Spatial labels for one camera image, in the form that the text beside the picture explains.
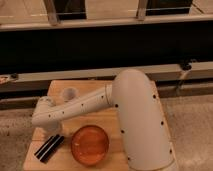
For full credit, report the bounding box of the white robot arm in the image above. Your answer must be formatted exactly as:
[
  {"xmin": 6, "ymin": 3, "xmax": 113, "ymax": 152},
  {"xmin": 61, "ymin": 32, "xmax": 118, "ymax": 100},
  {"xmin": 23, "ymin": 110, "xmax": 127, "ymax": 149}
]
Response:
[{"xmin": 32, "ymin": 69, "xmax": 178, "ymax": 171}]

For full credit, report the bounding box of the small ceramic cup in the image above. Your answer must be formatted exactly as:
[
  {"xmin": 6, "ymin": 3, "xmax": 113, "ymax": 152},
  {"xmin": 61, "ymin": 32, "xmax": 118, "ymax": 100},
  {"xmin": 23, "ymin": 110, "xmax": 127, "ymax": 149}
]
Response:
[{"xmin": 61, "ymin": 87, "xmax": 78, "ymax": 102}]

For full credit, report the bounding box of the aluminium frame rail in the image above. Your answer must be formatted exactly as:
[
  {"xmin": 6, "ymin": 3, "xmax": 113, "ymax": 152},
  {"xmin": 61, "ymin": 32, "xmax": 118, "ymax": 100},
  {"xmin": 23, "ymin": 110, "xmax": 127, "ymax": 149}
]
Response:
[{"xmin": 0, "ymin": 61, "xmax": 213, "ymax": 93}]

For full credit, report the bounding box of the orange bowl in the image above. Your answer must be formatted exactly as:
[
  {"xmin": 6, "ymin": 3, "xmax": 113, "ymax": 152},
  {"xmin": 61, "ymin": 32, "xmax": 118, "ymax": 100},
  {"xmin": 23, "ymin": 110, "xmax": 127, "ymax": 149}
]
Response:
[{"xmin": 71, "ymin": 125, "xmax": 109, "ymax": 166}]

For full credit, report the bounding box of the black clamp on rail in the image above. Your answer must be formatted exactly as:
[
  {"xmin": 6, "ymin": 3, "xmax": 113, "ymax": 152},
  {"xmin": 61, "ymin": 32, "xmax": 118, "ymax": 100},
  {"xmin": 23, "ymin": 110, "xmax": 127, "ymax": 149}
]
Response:
[{"xmin": 180, "ymin": 59, "xmax": 197, "ymax": 71}]

